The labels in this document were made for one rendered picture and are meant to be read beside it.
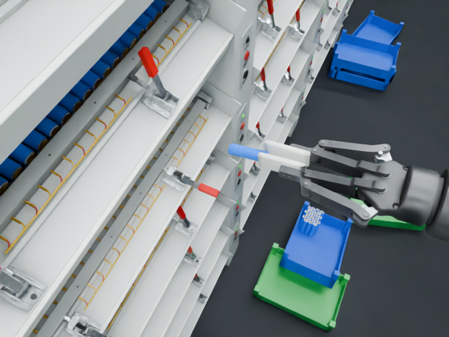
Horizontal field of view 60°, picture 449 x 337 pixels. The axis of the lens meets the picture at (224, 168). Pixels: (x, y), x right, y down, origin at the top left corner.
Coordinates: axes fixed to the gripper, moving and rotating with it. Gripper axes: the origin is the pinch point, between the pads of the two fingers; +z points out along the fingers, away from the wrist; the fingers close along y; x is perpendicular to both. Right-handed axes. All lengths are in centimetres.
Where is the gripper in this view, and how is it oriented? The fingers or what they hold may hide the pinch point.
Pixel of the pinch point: (284, 158)
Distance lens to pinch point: 58.4
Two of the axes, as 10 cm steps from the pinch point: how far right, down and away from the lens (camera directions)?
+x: 1.4, 5.9, 8.0
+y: -4.3, 7.6, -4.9
